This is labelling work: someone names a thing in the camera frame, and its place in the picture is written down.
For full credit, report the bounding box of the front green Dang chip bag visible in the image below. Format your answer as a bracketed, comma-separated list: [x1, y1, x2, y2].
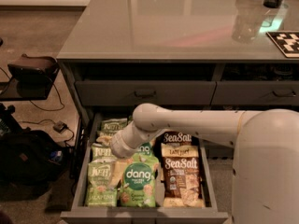
[120, 154, 159, 207]

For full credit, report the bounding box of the brown sea salt bag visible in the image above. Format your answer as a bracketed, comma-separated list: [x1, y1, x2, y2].
[163, 132, 192, 147]
[162, 144, 205, 207]

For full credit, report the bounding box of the green dang chip bag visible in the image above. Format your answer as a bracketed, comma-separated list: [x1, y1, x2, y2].
[120, 154, 159, 207]
[136, 142, 152, 156]

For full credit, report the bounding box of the middle green Dang chip bag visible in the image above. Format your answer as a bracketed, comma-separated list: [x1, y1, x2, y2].
[136, 142, 152, 156]

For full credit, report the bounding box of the open grey middle drawer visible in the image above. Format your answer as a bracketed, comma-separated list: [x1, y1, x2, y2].
[61, 113, 228, 224]

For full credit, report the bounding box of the black power adapter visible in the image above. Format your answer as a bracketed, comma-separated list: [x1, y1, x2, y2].
[53, 121, 67, 133]

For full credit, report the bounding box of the green Kettle jalapeno bag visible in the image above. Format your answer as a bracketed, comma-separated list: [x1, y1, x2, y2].
[85, 162, 117, 207]

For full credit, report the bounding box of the grey top left drawer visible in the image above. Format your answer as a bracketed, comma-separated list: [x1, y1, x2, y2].
[75, 80, 216, 106]

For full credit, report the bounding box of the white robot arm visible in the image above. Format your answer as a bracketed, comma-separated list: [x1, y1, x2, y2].
[111, 104, 299, 224]

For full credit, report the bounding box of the rear brown sea salt bag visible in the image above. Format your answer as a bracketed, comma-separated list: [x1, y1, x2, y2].
[163, 132, 192, 147]

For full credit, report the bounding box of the grey cabinet counter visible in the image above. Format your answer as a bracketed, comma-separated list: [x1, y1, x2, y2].
[58, 0, 299, 224]

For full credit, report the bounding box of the black white fiducial tag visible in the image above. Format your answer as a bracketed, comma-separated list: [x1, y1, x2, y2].
[266, 31, 299, 58]

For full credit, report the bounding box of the dark box on stand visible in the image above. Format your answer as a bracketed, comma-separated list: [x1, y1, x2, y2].
[7, 54, 59, 100]

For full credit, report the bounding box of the grey bottom right drawer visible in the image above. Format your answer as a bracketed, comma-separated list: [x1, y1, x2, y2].
[205, 143, 234, 159]

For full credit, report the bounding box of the grey top right drawer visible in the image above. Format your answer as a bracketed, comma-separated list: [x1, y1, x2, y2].
[212, 81, 299, 106]

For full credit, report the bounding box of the black floor cable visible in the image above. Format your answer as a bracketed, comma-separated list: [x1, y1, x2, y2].
[0, 67, 76, 147]

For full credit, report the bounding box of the front brown sea salt bag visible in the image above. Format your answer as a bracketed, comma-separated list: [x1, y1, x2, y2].
[162, 144, 205, 207]

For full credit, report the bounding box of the rear green Kettle bag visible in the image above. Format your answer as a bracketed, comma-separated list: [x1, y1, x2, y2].
[101, 119, 128, 132]

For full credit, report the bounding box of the black backpack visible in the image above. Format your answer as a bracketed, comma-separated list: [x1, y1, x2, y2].
[0, 130, 67, 187]

